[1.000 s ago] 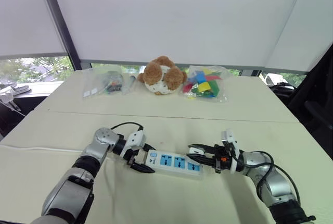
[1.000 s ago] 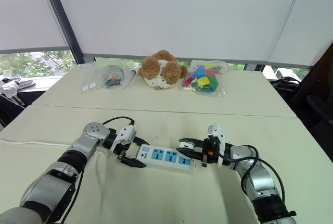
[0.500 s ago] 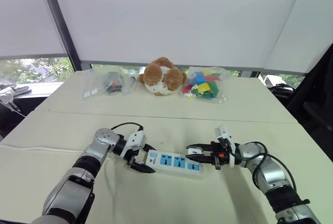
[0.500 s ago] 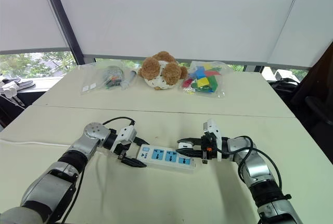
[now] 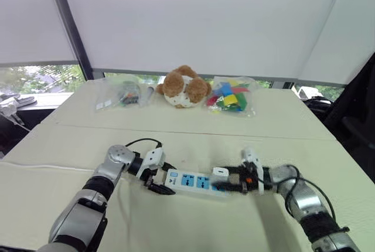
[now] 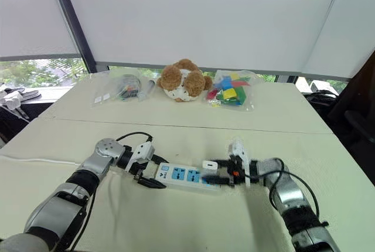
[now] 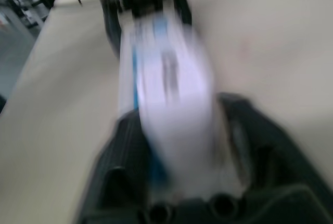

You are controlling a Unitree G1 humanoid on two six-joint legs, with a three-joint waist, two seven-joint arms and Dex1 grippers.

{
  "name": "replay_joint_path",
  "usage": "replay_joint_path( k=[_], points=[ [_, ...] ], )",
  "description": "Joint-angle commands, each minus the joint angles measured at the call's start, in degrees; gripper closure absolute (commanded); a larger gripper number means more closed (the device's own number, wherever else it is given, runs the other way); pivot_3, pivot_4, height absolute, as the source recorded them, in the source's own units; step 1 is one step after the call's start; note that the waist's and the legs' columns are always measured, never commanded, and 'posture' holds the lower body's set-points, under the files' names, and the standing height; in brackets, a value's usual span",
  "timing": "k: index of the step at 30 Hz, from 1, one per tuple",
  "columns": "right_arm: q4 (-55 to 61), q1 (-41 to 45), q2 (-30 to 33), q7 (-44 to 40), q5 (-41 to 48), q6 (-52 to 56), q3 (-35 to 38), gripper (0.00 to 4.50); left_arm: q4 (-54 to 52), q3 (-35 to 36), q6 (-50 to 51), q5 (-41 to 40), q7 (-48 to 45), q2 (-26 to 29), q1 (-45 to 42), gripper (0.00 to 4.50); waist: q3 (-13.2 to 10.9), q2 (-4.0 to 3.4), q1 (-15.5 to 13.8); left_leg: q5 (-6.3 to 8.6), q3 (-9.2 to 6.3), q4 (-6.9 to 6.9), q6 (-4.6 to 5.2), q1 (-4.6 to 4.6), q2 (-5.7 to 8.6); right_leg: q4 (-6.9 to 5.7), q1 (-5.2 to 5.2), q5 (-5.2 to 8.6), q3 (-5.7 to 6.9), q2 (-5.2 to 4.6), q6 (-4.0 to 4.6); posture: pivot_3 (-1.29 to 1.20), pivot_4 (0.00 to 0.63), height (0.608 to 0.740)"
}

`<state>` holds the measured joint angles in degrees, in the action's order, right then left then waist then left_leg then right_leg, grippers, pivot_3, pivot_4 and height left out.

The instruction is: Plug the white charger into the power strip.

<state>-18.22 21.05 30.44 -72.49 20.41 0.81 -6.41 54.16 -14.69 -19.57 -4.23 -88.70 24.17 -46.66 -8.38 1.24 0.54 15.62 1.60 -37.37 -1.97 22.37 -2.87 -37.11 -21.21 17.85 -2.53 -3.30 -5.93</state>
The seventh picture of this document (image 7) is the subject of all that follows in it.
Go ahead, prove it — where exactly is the grey metal shelf frame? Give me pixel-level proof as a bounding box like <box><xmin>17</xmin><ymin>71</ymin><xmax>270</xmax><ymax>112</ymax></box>
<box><xmin>0</xmin><ymin>0</ymin><xmax>50</xmax><ymax>42</ymax></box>

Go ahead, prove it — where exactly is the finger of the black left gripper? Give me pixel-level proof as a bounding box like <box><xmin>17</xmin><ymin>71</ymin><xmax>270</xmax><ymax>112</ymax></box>
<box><xmin>173</xmin><ymin>0</ymin><xmax>194</xmax><ymax>28</ymax></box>
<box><xmin>100</xmin><ymin>0</ymin><xmax>123</xmax><ymax>59</ymax></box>

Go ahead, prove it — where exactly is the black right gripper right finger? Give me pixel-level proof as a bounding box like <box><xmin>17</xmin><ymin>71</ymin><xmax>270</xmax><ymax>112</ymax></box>
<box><xmin>217</xmin><ymin>92</ymin><xmax>333</xmax><ymax>224</ymax></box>

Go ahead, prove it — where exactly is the white power strip blue stripe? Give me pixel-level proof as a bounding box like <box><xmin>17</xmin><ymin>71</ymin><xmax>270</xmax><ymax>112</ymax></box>
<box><xmin>117</xmin><ymin>13</ymin><xmax>217</xmax><ymax>201</ymax></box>

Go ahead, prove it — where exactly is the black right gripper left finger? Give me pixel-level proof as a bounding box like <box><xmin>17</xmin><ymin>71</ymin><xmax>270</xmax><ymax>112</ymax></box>
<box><xmin>74</xmin><ymin>111</ymin><xmax>174</xmax><ymax>224</ymax></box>

